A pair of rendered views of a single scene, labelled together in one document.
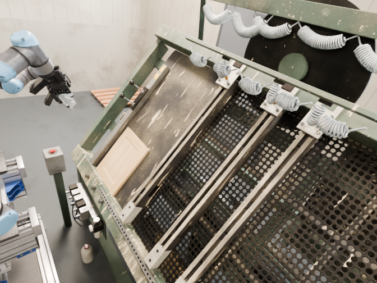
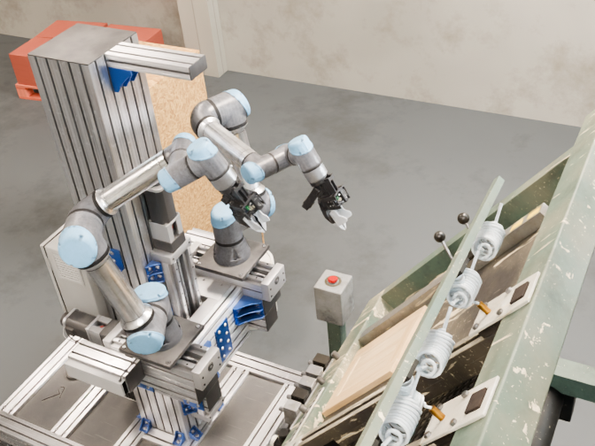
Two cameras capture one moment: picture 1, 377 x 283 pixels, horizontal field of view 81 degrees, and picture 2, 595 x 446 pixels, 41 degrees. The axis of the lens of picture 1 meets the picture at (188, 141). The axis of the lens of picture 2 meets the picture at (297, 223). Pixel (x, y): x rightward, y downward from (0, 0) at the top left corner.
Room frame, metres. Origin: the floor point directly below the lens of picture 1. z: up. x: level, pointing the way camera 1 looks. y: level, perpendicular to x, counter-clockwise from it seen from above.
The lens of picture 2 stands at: (0.54, -1.27, 3.04)
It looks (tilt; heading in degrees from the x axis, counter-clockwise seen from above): 37 degrees down; 76
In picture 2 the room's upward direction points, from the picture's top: 6 degrees counter-clockwise
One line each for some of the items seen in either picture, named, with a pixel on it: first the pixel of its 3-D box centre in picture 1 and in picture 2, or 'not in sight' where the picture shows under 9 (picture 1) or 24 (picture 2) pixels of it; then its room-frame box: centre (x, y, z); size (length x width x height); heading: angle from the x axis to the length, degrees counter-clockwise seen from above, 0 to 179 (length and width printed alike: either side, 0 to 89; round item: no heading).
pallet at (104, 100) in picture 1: (124, 96); not in sight; (4.23, 1.54, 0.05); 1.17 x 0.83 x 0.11; 135
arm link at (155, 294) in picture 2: not in sight; (151, 303); (0.53, 0.85, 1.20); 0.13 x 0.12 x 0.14; 73
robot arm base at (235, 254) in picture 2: not in sight; (230, 244); (0.89, 1.21, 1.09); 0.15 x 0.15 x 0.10
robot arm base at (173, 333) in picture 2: not in sight; (158, 326); (0.54, 0.86, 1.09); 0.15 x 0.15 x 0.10
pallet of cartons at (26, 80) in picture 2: not in sight; (91, 63); (0.56, 5.24, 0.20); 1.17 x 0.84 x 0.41; 135
